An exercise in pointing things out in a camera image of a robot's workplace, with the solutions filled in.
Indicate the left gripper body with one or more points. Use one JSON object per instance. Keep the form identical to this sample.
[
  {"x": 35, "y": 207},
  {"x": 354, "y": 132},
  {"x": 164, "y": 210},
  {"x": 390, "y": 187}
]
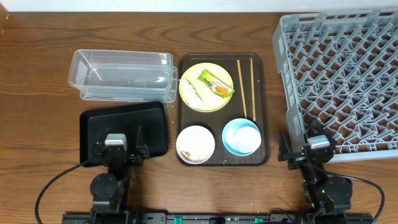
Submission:
[{"x": 117, "y": 154}]

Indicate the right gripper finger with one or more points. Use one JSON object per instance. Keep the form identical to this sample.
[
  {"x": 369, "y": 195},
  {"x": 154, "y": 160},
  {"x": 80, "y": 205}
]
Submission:
[
  {"x": 323, "y": 129},
  {"x": 284, "y": 154}
]

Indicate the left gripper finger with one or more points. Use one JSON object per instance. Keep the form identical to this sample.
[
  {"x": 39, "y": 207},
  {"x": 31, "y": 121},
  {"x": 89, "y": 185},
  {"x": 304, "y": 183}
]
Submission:
[
  {"x": 101, "y": 142},
  {"x": 140, "y": 144}
]

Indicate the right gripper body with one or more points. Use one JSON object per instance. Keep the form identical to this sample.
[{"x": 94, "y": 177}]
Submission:
[{"x": 302, "y": 157}]

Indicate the white cup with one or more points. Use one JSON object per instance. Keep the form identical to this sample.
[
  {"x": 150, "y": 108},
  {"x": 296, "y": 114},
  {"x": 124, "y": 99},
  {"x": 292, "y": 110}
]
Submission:
[{"x": 247, "y": 139}]

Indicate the light blue bowl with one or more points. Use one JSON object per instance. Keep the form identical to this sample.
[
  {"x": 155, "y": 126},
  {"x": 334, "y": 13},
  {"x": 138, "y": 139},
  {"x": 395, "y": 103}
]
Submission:
[{"x": 229, "y": 131}]

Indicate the pink bowl with rice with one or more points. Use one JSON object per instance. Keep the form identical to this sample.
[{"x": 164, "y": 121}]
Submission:
[{"x": 195, "y": 144}]

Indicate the white napkin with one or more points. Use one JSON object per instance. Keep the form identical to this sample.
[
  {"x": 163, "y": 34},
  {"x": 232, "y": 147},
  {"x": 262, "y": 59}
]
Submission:
[{"x": 189, "y": 93}]

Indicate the yellow plate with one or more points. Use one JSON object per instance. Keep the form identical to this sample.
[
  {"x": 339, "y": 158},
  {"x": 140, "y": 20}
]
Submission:
[{"x": 211, "y": 102}]

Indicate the wooden chopstick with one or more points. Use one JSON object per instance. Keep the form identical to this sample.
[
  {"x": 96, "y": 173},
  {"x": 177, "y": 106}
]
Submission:
[
  {"x": 242, "y": 88},
  {"x": 252, "y": 91}
]

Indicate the green snack wrapper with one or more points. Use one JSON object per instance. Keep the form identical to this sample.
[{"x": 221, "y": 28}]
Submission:
[{"x": 217, "y": 86}]

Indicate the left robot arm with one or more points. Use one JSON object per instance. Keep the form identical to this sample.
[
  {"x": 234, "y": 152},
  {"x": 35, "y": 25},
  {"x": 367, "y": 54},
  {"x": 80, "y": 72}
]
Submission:
[{"x": 110, "y": 189}]

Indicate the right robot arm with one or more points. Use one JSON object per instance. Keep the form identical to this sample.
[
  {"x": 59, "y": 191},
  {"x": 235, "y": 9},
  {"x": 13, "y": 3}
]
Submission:
[{"x": 330, "y": 196}]

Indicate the black waste tray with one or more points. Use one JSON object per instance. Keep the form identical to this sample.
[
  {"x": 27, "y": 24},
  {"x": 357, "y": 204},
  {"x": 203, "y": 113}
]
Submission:
[{"x": 127, "y": 119}]

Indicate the grey dishwasher rack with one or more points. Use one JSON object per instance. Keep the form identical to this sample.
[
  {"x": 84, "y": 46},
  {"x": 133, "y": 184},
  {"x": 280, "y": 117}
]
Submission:
[{"x": 339, "y": 71}]

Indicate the clear plastic bin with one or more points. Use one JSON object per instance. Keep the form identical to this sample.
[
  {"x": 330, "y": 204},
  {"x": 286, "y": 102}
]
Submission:
[{"x": 117, "y": 75}]

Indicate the dark brown serving tray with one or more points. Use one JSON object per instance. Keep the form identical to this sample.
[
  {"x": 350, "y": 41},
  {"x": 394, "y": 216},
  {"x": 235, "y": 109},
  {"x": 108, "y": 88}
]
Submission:
[{"x": 217, "y": 120}]

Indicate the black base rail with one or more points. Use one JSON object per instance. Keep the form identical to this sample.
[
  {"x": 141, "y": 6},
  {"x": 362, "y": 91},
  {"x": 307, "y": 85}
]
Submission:
[{"x": 161, "y": 218}]

